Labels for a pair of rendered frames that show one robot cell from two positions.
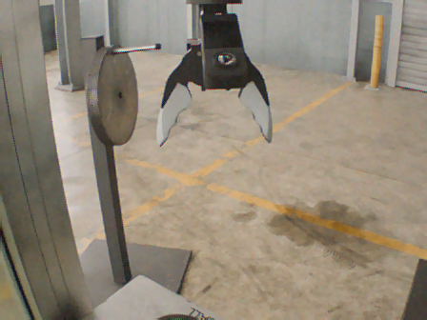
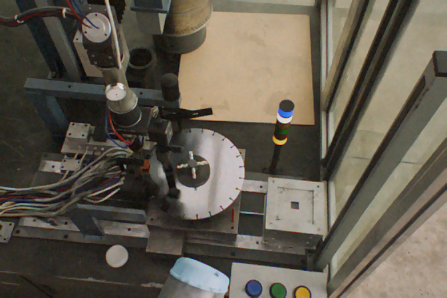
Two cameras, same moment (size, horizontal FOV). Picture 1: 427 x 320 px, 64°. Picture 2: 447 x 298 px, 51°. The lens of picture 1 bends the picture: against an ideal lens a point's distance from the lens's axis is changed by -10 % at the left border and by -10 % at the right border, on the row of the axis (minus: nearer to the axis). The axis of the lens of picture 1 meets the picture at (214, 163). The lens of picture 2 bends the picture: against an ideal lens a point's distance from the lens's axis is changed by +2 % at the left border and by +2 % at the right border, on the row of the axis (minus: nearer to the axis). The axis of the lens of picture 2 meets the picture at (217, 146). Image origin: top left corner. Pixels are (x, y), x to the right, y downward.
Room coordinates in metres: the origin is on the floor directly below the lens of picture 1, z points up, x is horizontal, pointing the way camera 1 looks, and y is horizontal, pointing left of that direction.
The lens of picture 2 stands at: (0.32, -0.33, 2.26)
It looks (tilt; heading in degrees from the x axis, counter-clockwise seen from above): 59 degrees down; 152
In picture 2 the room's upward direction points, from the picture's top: 1 degrees counter-clockwise
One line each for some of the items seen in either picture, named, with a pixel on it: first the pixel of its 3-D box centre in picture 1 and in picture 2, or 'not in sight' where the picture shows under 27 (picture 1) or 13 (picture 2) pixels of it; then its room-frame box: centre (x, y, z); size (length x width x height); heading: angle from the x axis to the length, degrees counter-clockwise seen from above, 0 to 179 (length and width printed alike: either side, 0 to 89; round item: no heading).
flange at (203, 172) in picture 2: not in sight; (193, 169); (-0.32, -0.08, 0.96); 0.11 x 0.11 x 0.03
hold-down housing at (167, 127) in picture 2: not in sight; (161, 140); (-0.34, -0.16, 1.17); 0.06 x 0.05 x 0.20; 46
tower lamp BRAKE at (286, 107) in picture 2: not in sight; (286, 108); (-0.28, 0.22, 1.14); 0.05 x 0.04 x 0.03; 145
